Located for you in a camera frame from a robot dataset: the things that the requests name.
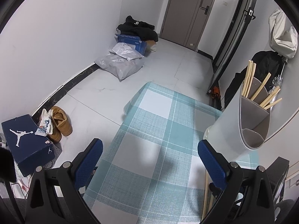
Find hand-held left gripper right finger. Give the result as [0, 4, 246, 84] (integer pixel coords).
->
[198, 139, 275, 224]

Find silver folded umbrella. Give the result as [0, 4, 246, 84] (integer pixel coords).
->
[269, 57, 288, 94]

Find grey entrance door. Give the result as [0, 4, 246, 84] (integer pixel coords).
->
[160, 0, 221, 52]

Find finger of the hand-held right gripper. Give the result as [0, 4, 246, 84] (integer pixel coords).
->
[265, 157, 290, 206]
[209, 181, 222, 198]

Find white shoulder bag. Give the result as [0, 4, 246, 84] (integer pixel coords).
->
[268, 8, 298, 59]

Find black metal door frame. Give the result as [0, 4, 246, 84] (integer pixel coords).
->
[206, 0, 260, 110]

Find black hanging jacket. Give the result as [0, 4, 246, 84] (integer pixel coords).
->
[224, 51, 284, 109]

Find grey plastic parcel bag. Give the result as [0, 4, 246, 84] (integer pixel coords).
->
[95, 52, 145, 82]

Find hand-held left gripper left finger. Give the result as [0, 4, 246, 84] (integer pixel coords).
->
[25, 138, 104, 224]

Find brown shoe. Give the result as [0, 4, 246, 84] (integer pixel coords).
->
[50, 106, 73, 137]
[47, 126, 62, 143]

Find white wardrobe with gold trim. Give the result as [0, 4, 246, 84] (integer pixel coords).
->
[262, 98, 299, 187]

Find pile of black clothes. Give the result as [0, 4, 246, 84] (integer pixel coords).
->
[117, 15, 159, 43]

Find navy shoe box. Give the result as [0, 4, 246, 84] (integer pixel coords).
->
[1, 114, 56, 177]

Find white utensil holder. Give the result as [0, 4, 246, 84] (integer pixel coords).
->
[203, 78, 271, 162]

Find blue plaid table mat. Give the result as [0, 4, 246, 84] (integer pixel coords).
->
[83, 82, 260, 224]

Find white plastic parcel bag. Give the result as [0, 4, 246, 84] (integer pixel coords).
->
[109, 42, 144, 61]

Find orange and black tool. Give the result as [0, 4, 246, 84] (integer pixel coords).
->
[209, 86, 221, 98]

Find wooden chopstick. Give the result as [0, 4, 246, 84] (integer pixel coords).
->
[263, 97, 283, 110]
[242, 60, 253, 97]
[245, 62, 257, 98]
[259, 87, 280, 106]
[249, 73, 272, 101]

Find white socks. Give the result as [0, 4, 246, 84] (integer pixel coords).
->
[35, 109, 55, 136]

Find blue cardboard box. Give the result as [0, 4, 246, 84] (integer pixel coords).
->
[115, 34, 147, 56]

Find pile of wooden chopsticks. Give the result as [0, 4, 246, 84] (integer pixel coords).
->
[201, 174, 215, 218]

